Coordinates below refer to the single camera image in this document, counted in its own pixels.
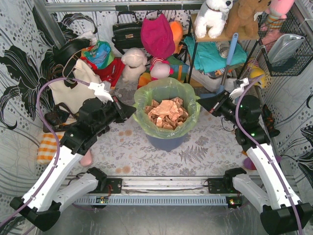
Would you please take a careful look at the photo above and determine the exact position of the green trash bag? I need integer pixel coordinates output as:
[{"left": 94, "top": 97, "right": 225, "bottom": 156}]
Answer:
[{"left": 133, "top": 78, "right": 200, "bottom": 139}]

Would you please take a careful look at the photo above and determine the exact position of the blue trash bin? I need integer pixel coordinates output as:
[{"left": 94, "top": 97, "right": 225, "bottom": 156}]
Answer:
[{"left": 146, "top": 134, "right": 188, "bottom": 152}]

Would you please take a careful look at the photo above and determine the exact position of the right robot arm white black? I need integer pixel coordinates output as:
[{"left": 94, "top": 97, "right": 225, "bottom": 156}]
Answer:
[{"left": 197, "top": 90, "right": 313, "bottom": 235}]

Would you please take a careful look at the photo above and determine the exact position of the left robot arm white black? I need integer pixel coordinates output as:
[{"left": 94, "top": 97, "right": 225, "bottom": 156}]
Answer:
[{"left": 10, "top": 96, "right": 136, "bottom": 232}]

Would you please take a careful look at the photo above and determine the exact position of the cream canvas tote bag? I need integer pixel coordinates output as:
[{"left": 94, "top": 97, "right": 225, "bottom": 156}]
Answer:
[{"left": 46, "top": 58, "right": 103, "bottom": 115}]

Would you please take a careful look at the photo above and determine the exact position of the rainbow striped bag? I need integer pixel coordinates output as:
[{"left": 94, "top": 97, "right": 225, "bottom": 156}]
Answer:
[{"left": 137, "top": 55, "right": 189, "bottom": 89}]

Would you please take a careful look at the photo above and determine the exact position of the magenta cloth bag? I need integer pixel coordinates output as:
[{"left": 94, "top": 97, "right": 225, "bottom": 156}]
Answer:
[{"left": 140, "top": 13, "right": 175, "bottom": 59}]

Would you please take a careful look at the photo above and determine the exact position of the left white sneaker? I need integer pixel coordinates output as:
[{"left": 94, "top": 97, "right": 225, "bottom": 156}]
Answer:
[{"left": 191, "top": 70, "right": 222, "bottom": 92}]

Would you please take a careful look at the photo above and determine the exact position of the white sneaker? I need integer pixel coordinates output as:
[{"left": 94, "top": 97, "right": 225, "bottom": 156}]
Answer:
[
  {"left": 224, "top": 70, "right": 237, "bottom": 93},
  {"left": 191, "top": 70, "right": 222, "bottom": 92}
]

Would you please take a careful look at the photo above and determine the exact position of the black orange toy figure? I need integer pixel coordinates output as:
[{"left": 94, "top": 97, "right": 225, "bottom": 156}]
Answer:
[{"left": 262, "top": 104, "right": 280, "bottom": 138}]

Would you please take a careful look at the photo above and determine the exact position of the graphic print shirt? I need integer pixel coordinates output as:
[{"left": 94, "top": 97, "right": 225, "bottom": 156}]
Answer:
[{"left": 208, "top": 68, "right": 225, "bottom": 78}]

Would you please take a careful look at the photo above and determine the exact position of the right white sneaker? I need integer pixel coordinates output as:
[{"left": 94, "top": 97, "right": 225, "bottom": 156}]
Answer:
[{"left": 224, "top": 70, "right": 237, "bottom": 93}]

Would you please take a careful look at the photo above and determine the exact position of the yellow duck plush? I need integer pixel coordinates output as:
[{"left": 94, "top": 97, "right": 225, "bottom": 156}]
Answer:
[{"left": 247, "top": 61, "right": 266, "bottom": 89}]

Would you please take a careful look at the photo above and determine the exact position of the pink rolled cloth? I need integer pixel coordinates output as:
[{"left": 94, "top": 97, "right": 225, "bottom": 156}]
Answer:
[{"left": 80, "top": 149, "right": 93, "bottom": 167}]

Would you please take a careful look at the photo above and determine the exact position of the teal folded cloth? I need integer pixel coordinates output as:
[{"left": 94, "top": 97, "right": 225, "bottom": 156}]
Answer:
[{"left": 194, "top": 42, "right": 247, "bottom": 73}]

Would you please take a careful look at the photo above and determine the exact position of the white sheep plush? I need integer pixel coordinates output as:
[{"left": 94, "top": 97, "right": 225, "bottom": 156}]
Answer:
[{"left": 121, "top": 47, "right": 148, "bottom": 82}]

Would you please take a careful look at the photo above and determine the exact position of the purple striped sock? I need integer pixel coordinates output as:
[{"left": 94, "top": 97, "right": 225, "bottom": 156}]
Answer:
[{"left": 244, "top": 148, "right": 282, "bottom": 172}]

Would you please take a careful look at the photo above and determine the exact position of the pink white plush doll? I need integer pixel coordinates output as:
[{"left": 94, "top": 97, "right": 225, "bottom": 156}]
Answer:
[{"left": 150, "top": 57, "right": 174, "bottom": 80}]

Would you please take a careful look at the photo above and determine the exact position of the orange checkered towel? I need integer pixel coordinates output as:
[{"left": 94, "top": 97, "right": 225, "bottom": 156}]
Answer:
[{"left": 36, "top": 133, "right": 57, "bottom": 165}]

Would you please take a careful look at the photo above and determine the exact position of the colourful printed cloth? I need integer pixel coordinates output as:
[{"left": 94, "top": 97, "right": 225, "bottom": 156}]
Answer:
[{"left": 80, "top": 41, "right": 114, "bottom": 70}]

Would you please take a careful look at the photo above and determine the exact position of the black metal wooden shelf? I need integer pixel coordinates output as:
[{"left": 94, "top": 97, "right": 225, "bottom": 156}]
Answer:
[{"left": 184, "top": 14, "right": 260, "bottom": 87}]

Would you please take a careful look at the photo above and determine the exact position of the silver foil pouch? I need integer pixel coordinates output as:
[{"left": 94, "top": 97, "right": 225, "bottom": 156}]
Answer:
[{"left": 268, "top": 34, "right": 306, "bottom": 64}]

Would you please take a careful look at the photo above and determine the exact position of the black hat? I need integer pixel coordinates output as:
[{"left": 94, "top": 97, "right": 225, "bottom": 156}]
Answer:
[{"left": 53, "top": 39, "right": 90, "bottom": 65}]

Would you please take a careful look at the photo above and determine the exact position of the black leather handbag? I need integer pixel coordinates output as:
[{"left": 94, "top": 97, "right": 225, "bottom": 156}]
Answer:
[{"left": 112, "top": 11, "right": 144, "bottom": 55}]

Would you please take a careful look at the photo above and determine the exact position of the orange plush toy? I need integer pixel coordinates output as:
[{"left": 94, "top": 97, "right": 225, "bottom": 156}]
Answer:
[{"left": 169, "top": 21, "right": 183, "bottom": 54}]

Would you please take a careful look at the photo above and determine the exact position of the white dog plush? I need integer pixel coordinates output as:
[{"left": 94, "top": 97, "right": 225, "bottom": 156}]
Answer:
[{"left": 194, "top": 0, "right": 233, "bottom": 39}]

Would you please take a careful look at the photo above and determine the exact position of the brown teddy bear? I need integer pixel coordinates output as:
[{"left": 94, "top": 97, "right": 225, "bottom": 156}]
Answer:
[{"left": 225, "top": 0, "right": 271, "bottom": 38}]

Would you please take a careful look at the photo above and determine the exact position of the pink plush toy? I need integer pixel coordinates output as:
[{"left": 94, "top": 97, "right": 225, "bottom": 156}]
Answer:
[{"left": 260, "top": 0, "right": 294, "bottom": 31}]

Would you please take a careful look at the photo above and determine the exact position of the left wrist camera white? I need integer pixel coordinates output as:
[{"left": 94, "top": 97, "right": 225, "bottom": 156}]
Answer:
[{"left": 88, "top": 81, "right": 113, "bottom": 103}]

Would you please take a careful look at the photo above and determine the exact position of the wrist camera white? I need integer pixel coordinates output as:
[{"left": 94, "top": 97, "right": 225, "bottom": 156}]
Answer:
[
  {"left": 88, "top": 81, "right": 113, "bottom": 103},
  {"left": 229, "top": 77, "right": 249, "bottom": 103}
]

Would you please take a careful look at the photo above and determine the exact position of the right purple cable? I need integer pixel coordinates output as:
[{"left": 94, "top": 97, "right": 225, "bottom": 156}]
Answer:
[{"left": 234, "top": 74, "right": 306, "bottom": 235}]

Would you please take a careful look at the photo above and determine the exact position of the purple cable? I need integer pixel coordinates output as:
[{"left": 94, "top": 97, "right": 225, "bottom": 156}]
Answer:
[
  {"left": 0, "top": 77, "right": 93, "bottom": 235},
  {"left": 234, "top": 74, "right": 306, "bottom": 235}
]

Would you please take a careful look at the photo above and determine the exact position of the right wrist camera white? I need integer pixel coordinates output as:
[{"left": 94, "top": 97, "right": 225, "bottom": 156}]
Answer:
[{"left": 229, "top": 77, "right": 249, "bottom": 103}]

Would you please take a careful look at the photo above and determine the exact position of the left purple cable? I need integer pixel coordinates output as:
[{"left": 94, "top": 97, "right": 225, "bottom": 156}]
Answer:
[{"left": 0, "top": 77, "right": 93, "bottom": 235}]

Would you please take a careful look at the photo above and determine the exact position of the black wire basket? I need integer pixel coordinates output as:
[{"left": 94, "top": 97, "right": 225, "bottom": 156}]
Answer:
[{"left": 258, "top": 12, "right": 313, "bottom": 77}]

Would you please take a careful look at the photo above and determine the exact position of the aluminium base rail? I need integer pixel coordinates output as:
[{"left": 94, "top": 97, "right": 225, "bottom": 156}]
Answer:
[{"left": 36, "top": 175, "right": 298, "bottom": 209}]

